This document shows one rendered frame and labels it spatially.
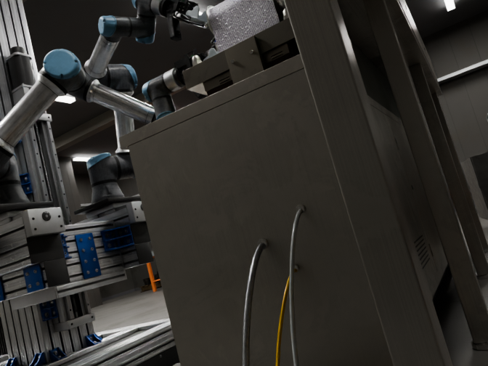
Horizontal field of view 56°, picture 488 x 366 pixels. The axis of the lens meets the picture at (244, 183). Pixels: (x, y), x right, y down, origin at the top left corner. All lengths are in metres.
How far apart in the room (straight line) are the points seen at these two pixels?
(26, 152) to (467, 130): 8.72
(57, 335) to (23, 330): 0.14
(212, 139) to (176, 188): 0.19
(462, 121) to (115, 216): 8.48
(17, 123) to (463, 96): 8.97
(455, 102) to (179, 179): 8.87
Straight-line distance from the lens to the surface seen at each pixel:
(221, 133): 1.28
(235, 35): 1.61
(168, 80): 1.69
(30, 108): 1.76
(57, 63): 1.77
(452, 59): 10.11
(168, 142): 1.37
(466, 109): 9.92
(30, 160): 2.10
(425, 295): 0.62
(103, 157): 2.19
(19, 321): 2.15
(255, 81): 1.25
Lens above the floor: 0.47
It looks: 7 degrees up
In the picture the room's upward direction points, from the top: 15 degrees counter-clockwise
